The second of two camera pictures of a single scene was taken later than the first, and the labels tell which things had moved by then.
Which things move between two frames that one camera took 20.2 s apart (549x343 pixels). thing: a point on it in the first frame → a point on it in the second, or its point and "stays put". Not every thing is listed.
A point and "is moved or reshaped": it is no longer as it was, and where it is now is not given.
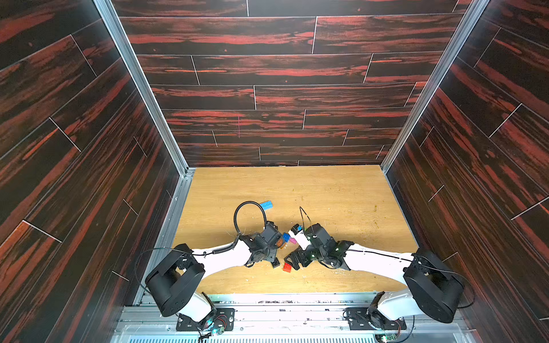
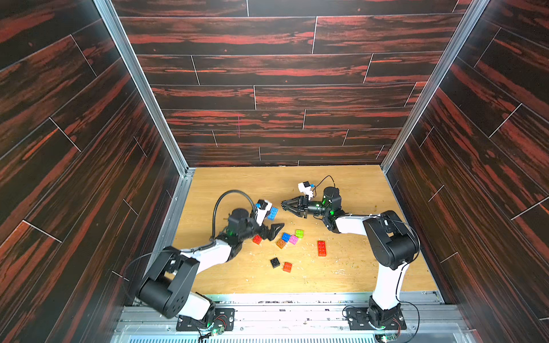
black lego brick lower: (275, 263) stays put
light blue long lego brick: (267, 205) is moved or reshaped
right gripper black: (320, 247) → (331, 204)
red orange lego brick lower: (287, 267) stays put
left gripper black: (274, 249) → (270, 234)
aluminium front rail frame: (280, 317) stays put
